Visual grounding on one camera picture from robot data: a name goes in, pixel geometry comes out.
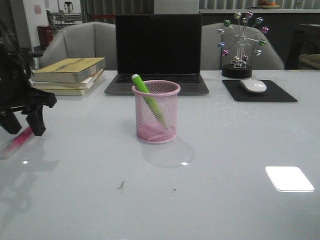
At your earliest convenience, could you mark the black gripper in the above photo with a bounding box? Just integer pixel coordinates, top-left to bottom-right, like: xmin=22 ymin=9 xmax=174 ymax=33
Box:
xmin=0 ymin=21 xmax=57 ymax=136

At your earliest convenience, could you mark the pink highlighter pen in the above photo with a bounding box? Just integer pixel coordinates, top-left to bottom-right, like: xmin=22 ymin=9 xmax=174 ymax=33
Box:
xmin=0 ymin=127 xmax=33 ymax=160

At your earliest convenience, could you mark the green highlighter pen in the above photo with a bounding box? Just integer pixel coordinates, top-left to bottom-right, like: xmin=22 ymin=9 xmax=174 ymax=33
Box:
xmin=131 ymin=74 xmax=168 ymax=130

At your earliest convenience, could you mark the pink mesh pen holder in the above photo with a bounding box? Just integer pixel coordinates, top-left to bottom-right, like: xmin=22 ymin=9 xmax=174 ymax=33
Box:
xmin=132 ymin=80 xmax=181 ymax=144

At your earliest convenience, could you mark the bottom pale book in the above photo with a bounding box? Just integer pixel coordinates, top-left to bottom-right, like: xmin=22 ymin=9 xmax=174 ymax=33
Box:
xmin=40 ymin=74 xmax=102 ymax=96

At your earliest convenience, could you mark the middle white book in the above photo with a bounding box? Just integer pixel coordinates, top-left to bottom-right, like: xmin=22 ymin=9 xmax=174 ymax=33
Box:
xmin=33 ymin=69 xmax=104 ymax=91

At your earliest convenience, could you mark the top yellow book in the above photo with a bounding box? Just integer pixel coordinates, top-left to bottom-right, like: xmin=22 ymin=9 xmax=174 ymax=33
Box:
xmin=31 ymin=57 xmax=106 ymax=83

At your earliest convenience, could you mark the red trash bin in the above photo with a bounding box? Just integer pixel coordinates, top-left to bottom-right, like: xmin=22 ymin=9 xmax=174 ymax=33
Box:
xmin=37 ymin=25 xmax=53 ymax=50

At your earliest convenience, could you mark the left grey armchair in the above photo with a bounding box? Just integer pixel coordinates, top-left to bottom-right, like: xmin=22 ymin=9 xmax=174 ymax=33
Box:
xmin=39 ymin=21 xmax=118 ymax=71

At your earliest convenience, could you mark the grey armchair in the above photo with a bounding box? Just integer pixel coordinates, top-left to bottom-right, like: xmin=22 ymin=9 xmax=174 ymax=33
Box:
xmin=39 ymin=21 xmax=118 ymax=71
xmin=200 ymin=23 xmax=285 ymax=70

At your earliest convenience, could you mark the grey laptop computer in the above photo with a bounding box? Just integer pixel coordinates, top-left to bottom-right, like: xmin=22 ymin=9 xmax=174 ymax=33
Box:
xmin=104 ymin=13 xmax=209 ymax=96

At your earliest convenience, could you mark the white box behind laptop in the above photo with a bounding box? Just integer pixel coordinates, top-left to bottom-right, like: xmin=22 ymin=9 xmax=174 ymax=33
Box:
xmin=153 ymin=0 xmax=200 ymax=14

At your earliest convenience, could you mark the ferris wheel desk ornament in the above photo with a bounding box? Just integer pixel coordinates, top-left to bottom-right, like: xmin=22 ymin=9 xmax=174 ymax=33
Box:
xmin=217 ymin=10 xmax=267 ymax=79

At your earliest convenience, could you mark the right grey armchair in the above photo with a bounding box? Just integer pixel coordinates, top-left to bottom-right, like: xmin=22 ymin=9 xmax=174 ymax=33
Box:
xmin=200 ymin=23 xmax=285 ymax=70

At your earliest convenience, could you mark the white computer mouse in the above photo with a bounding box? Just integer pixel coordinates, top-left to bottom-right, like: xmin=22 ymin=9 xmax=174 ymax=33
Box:
xmin=239 ymin=78 xmax=267 ymax=94

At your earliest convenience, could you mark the black mouse pad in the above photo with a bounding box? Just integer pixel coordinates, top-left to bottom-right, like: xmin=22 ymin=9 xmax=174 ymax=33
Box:
xmin=222 ymin=79 xmax=298 ymax=103

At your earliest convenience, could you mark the fruit bowl on counter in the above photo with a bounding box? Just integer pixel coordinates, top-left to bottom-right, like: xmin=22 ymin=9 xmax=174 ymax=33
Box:
xmin=257 ymin=0 xmax=280 ymax=10

